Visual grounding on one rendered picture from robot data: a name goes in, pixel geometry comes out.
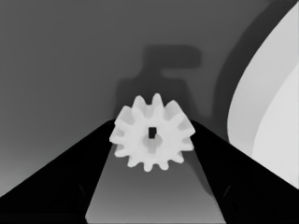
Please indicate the large thick white disc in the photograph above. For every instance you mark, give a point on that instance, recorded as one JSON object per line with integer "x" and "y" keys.
{"x": 274, "y": 109}

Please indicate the white toothed gear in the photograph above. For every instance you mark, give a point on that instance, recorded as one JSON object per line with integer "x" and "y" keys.
{"x": 132, "y": 133}

